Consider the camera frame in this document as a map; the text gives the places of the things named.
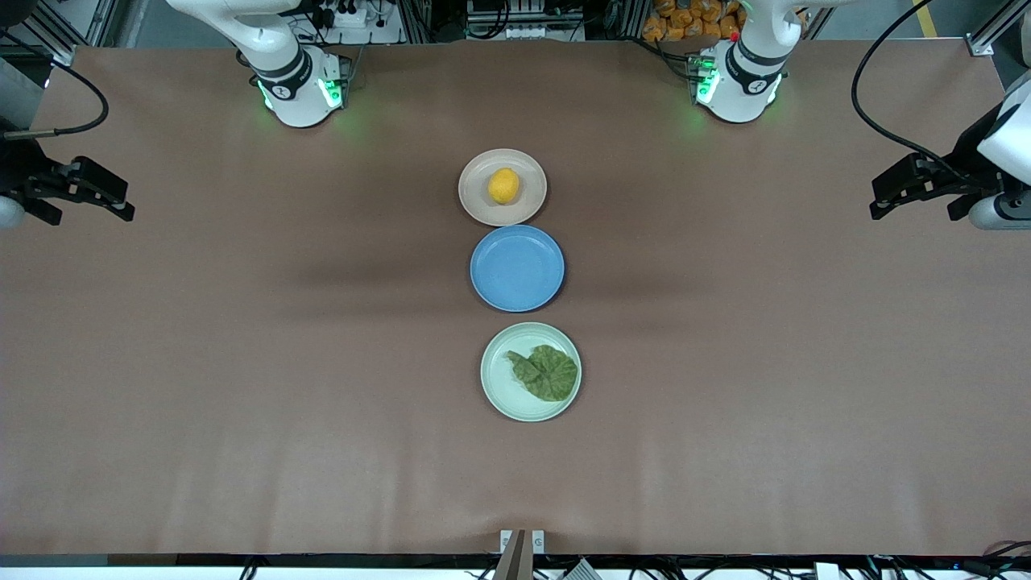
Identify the yellow lemon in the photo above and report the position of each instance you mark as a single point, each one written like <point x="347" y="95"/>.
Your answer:
<point x="503" y="186"/>

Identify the metal table edge bracket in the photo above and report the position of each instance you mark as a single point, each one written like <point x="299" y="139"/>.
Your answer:
<point x="515" y="556"/>

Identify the beige round plate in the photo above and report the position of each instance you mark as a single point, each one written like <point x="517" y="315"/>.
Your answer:
<point x="483" y="197"/>

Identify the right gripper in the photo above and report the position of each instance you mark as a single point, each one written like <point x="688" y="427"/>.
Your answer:
<point x="18" y="176"/>

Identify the pale green round plate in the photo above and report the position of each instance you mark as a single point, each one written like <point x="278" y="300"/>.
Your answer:
<point x="503" y="387"/>

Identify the grey ribbed power adapter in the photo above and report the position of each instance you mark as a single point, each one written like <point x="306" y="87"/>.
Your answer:
<point x="580" y="572"/>

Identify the white power strip with plugs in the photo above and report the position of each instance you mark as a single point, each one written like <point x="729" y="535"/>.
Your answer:
<point x="354" y="20"/>

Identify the aluminium frame profile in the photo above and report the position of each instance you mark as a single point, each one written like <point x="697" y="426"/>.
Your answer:
<point x="80" y="28"/>
<point x="987" y="40"/>

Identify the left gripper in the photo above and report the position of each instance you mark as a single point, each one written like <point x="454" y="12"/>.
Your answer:
<point x="966" y="160"/>

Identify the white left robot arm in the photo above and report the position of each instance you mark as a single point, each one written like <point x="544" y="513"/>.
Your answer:
<point x="737" y="93"/>

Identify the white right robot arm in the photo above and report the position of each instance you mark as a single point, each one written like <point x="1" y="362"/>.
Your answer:
<point x="294" y="97"/>

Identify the blue round plate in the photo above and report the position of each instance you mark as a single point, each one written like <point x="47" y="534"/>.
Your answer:
<point x="517" y="268"/>

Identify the green lettuce leaf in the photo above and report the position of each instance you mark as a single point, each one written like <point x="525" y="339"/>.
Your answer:
<point x="552" y="374"/>

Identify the orange packaged goods pile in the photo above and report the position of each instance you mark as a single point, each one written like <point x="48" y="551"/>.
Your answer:
<point x="685" y="20"/>

